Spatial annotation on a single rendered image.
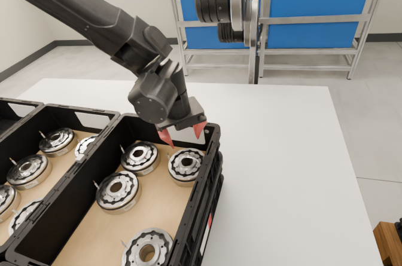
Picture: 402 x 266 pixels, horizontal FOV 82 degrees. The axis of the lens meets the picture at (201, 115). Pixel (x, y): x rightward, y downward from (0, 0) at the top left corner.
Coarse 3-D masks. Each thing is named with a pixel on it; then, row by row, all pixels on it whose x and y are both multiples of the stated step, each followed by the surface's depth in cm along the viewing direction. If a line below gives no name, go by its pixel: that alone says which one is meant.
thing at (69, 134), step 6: (54, 132) 76; (66, 132) 75; (72, 132) 74; (42, 138) 74; (66, 138) 73; (42, 144) 72; (48, 144) 71; (54, 144) 71; (60, 144) 71; (66, 144) 71; (42, 150) 69; (48, 150) 69; (54, 150) 69
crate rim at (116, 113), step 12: (60, 108) 74; (72, 108) 72; (84, 108) 72; (24, 120) 70; (12, 132) 67; (0, 144) 64; (72, 168) 54; (60, 180) 51; (48, 192) 49; (24, 228) 44; (12, 240) 42; (0, 252) 40
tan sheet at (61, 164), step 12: (84, 132) 78; (60, 156) 71; (72, 156) 70; (60, 168) 67; (48, 180) 64; (24, 192) 62; (36, 192) 62; (24, 204) 59; (12, 216) 57; (0, 228) 55; (0, 240) 53
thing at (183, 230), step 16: (128, 112) 67; (112, 128) 63; (96, 144) 59; (208, 160) 51; (192, 192) 45; (48, 208) 46; (192, 208) 43; (32, 224) 44; (16, 240) 42; (16, 256) 40; (176, 256) 37
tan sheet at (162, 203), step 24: (120, 168) 65; (144, 192) 58; (168, 192) 57; (96, 216) 54; (120, 216) 54; (144, 216) 53; (168, 216) 52; (72, 240) 51; (96, 240) 50; (120, 240) 50; (72, 264) 47; (96, 264) 46; (120, 264) 46
